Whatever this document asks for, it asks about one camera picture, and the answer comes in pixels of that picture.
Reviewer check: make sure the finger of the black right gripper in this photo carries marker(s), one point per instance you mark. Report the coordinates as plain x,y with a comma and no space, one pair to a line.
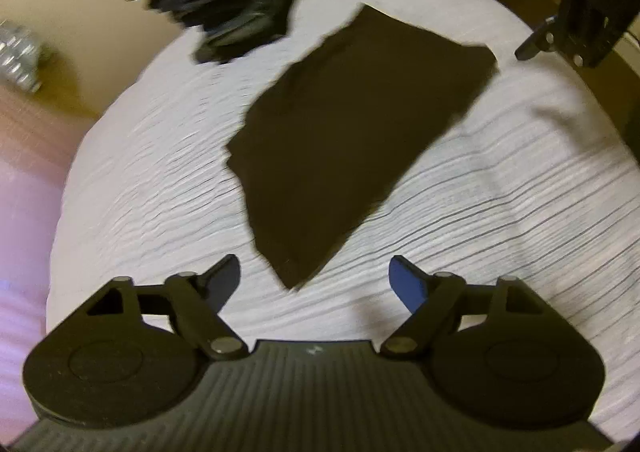
537,39

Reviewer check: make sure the pink curtain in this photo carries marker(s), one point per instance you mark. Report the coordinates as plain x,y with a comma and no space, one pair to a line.
38,145

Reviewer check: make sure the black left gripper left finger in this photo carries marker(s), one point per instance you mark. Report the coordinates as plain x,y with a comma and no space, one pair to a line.
196,301

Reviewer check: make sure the dark brown long-sleeve shirt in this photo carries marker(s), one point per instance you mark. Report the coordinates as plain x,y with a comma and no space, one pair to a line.
322,147

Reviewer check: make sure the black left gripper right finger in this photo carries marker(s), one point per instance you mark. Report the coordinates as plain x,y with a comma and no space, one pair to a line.
429,298

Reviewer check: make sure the silver cans pack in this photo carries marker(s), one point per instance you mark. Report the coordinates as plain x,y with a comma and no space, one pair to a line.
20,57

